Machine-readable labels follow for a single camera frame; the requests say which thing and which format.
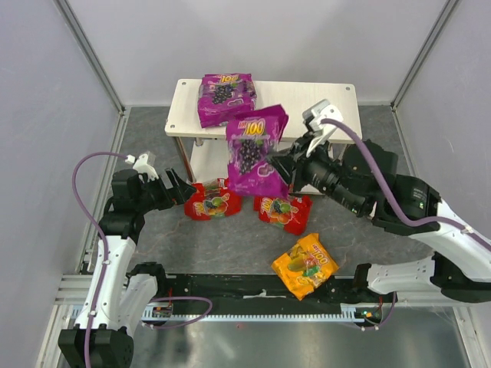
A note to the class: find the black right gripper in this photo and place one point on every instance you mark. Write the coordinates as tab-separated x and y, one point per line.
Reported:
295	169

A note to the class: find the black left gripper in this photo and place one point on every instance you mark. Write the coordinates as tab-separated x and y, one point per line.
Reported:
164	189

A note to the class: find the purple candy bag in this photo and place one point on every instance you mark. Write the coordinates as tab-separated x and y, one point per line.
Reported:
250	137
222	96

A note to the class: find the orange candy bag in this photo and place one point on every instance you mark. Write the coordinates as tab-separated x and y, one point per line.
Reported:
305	267

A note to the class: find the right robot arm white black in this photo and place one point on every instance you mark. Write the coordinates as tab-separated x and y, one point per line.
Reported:
366	183

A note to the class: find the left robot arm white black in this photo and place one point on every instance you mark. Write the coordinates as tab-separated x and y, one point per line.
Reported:
102	335

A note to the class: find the red candy bag left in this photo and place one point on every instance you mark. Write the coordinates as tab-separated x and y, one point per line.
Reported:
212	200

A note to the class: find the red candy bag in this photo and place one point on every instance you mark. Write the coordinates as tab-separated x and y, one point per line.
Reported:
290	214
212	200

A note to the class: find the white two-tier wooden shelf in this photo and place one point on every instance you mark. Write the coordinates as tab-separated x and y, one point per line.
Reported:
210	154

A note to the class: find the red candy bag right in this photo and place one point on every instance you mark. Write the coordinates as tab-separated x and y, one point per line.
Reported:
290	214

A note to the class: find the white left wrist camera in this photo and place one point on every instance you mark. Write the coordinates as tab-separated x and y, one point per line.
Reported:
143	164

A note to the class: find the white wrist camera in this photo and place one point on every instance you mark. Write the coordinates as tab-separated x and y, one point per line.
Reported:
143	164
317	120

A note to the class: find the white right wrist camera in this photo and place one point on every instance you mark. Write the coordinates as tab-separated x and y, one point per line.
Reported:
317	120

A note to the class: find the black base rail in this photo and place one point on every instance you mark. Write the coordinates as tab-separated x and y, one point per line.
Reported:
235	286

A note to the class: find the white slotted cable duct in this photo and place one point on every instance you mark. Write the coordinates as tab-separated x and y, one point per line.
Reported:
152	315

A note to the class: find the aluminium corner frame left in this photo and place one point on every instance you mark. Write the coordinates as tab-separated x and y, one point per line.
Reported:
87	49

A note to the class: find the aluminium corner frame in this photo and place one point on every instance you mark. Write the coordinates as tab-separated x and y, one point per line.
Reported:
87	49
436	30

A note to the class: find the aluminium corner frame right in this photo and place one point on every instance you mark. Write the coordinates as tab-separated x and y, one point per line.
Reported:
436	30

